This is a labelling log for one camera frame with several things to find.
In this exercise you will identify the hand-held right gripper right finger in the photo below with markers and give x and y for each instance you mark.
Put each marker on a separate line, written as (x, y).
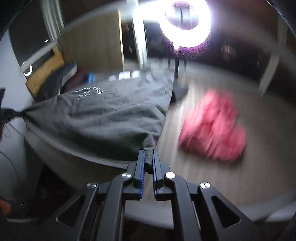
(157, 169)

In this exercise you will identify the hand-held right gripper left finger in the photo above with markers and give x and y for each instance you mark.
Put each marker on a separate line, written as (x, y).
(138, 169)

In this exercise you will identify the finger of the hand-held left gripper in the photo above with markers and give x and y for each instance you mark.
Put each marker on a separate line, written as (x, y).
(9, 113)

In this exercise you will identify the grey shirt with script print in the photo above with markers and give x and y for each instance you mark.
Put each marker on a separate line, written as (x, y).
(104, 120)

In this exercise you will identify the pine wooden headboard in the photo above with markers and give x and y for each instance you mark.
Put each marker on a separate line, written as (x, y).
(44, 71)

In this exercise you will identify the dark jacket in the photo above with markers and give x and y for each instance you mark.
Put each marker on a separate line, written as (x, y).
(60, 78)

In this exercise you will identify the pink garment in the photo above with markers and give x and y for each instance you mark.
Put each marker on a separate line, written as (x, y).
(212, 127)

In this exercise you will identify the light blue cloth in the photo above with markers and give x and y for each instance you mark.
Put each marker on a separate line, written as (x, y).
(91, 77)

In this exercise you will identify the white-framed window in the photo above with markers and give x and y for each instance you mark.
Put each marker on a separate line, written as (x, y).
(54, 18)

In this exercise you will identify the light wooden board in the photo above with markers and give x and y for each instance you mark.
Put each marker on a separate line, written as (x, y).
(92, 41)

